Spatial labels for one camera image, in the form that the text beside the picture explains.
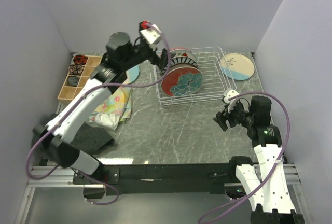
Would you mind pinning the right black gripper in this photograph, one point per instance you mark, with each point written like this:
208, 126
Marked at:
220, 118

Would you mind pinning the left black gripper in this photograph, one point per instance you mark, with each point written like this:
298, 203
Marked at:
154, 59

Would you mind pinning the maroon rim beige plate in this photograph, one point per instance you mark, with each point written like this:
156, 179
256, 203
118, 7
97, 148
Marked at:
179, 69

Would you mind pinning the blue striped white plate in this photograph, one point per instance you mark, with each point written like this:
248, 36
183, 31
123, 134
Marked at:
183, 60

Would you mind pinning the watermelon pattern plate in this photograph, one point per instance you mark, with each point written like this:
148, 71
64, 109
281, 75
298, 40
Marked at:
183, 52

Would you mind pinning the red teal floral plate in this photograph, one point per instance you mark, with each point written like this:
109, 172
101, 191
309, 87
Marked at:
182, 81

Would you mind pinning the cream blue plate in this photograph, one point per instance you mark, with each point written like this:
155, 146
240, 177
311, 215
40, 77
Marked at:
237, 66
132, 74

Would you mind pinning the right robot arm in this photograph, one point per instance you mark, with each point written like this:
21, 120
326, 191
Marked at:
267, 193

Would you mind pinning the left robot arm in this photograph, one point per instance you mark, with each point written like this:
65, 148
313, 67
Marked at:
121, 55

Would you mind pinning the floral pastel cloth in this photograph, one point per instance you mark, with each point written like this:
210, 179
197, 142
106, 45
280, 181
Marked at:
119, 103

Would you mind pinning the black table front beam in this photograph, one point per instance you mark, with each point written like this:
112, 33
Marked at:
162, 178

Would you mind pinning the wooden compartment box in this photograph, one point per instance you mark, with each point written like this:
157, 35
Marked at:
67, 93

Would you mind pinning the red black fabric item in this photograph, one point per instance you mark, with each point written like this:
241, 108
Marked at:
80, 59

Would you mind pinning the patterned brown fabric item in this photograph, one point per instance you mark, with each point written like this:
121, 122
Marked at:
75, 69

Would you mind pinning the grey fabric item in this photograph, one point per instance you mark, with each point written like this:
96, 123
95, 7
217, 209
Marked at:
72, 81

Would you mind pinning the dark dotted cloth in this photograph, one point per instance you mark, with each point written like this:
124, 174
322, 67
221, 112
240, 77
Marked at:
92, 140

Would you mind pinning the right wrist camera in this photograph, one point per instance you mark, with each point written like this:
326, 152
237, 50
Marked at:
228, 95

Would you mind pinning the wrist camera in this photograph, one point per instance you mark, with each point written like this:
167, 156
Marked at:
150, 32
228, 95

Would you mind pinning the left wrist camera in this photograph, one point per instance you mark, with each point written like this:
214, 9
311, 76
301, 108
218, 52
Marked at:
150, 32

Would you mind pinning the white wire dish rack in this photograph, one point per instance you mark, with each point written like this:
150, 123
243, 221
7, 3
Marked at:
217, 78

